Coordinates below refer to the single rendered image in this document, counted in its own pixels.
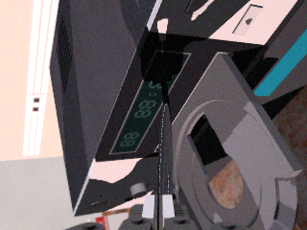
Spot white sugar box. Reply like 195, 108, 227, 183
87, 212, 129, 230

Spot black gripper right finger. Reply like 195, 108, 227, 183
159, 195, 254, 230

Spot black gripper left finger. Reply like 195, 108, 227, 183
65, 195, 158, 230

